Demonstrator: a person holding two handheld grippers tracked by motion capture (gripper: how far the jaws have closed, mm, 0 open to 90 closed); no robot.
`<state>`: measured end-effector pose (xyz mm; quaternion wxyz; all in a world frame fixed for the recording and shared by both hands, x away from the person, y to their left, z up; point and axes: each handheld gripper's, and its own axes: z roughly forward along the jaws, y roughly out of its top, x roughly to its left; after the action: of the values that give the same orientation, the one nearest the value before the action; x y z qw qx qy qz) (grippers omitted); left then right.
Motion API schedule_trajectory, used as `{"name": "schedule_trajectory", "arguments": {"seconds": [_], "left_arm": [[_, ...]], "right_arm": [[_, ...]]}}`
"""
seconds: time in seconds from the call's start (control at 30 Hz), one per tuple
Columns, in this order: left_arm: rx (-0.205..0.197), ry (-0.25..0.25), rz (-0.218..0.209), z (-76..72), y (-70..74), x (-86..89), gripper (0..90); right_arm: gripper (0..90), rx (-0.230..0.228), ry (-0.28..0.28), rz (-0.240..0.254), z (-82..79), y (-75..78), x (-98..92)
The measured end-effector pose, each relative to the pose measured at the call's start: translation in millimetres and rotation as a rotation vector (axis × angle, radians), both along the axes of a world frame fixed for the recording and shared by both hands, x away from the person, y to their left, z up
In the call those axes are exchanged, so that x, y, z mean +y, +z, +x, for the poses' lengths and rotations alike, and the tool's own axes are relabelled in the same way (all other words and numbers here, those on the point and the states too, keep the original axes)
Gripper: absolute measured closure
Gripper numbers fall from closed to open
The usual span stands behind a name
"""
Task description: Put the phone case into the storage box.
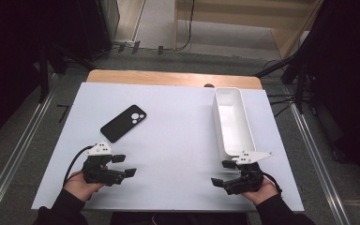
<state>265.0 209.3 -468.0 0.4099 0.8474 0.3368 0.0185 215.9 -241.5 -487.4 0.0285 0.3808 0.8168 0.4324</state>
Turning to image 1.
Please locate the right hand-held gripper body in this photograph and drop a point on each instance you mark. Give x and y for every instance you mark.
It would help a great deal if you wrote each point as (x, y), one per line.
(247, 179)

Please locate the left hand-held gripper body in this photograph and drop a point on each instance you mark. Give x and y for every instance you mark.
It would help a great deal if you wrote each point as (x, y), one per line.
(98, 167)

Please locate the person's right hand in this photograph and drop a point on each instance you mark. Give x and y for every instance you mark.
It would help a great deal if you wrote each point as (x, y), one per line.
(264, 192)

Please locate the person's left hand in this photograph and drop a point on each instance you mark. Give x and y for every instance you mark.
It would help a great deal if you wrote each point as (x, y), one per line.
(79, 187)

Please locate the white plastic bin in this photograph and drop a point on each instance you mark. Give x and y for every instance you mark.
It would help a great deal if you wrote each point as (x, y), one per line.
(232, 125)

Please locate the white table cover board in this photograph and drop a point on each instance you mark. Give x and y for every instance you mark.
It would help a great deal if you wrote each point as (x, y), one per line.
(175, 156)

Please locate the person's dark clothing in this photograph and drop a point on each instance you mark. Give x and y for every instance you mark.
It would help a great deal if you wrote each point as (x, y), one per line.
(181, 218)

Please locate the wooden table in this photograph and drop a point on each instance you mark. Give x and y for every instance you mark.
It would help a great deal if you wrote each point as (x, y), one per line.
(156, 78)

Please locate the black metal stand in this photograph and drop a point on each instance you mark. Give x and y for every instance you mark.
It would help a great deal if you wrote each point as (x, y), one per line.
(45, 72)
(299, 84)

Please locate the black cabinet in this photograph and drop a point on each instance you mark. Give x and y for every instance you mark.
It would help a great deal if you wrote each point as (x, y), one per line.
(98, 28)

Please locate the dark curtain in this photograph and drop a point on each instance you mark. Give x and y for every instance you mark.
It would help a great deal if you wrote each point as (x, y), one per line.
(350, 78)
(6, 62)

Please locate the light wooden shelf unit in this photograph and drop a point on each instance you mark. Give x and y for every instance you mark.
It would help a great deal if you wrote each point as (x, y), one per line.
(262, 18)

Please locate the metal floor rail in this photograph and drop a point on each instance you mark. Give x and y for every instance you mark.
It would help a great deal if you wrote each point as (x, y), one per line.
(320, 165)
(15, 153)

